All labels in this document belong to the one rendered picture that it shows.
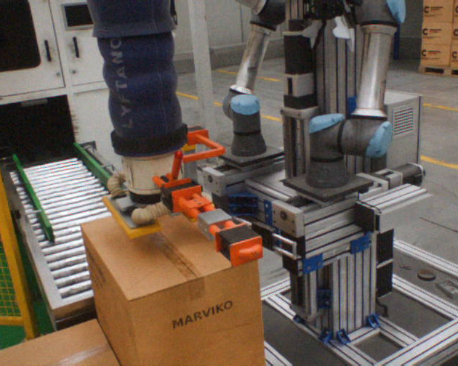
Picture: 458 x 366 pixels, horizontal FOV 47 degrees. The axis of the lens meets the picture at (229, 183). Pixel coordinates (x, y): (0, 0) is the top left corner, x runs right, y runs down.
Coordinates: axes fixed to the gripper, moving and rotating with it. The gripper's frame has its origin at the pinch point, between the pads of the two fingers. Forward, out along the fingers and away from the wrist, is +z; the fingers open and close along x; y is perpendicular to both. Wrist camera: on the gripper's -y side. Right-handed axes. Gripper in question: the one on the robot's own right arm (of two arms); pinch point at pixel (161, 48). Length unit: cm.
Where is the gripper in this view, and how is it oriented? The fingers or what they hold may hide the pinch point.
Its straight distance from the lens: 224.7
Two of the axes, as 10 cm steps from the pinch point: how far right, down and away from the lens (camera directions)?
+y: 9.6, -1.7, 2.3
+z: 0.8, 9.3, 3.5
